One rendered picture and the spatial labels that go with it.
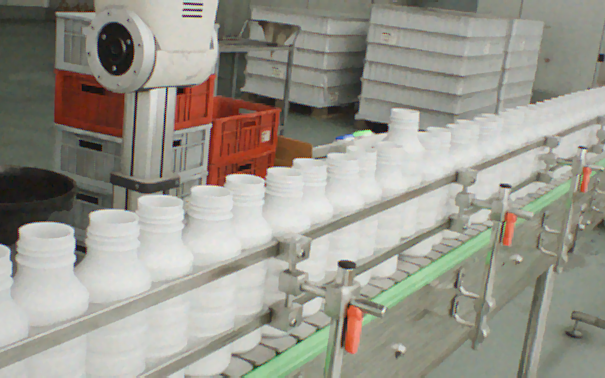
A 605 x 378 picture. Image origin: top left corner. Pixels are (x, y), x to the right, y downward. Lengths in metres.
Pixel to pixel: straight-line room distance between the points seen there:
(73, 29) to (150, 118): 1.79
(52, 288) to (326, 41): 7.48
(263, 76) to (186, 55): 6.87
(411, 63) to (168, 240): 6.88
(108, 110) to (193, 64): 1.72
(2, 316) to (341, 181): 0.45
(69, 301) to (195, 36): 1.03
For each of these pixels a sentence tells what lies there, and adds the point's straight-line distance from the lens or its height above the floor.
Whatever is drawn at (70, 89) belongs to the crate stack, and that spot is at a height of 0.81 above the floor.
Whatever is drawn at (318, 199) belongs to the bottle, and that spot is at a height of 1.13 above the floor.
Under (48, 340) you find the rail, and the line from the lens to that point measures 0.55.
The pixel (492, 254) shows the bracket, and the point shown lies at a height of 1.01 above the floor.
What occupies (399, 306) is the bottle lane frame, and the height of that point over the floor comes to 0.97.
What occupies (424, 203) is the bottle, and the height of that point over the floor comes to 1.08.
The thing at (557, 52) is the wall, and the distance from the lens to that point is 11.17.
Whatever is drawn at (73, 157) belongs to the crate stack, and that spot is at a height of 0.54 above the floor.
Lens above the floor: 1.35
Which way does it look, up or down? 15 degrees down
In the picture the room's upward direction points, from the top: 7 degrees clockwise
